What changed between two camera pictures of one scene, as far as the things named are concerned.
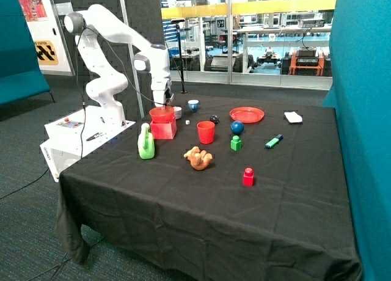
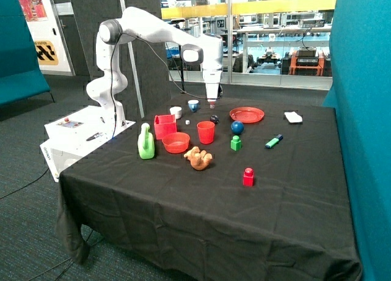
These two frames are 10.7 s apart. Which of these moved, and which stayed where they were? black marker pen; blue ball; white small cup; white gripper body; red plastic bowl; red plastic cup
Moved: white gripper body; red plastic bowl
Stayed: black marker pen; red plastic cup; blue ball; white small cup
